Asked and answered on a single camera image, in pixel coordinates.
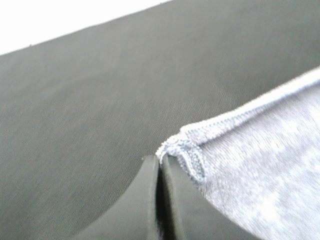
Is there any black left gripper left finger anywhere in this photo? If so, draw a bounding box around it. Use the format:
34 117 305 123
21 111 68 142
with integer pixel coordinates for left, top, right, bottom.
76 155 159 240

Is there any black felt table mat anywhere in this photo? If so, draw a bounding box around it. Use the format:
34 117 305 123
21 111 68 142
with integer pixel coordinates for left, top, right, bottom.
0 0 320 240

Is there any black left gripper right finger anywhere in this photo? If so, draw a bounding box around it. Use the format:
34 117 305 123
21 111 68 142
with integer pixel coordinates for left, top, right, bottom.
159 155 255 240

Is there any grey-purple towel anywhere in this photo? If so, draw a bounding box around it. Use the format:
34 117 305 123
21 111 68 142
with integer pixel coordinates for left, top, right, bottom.
156 68 320 240

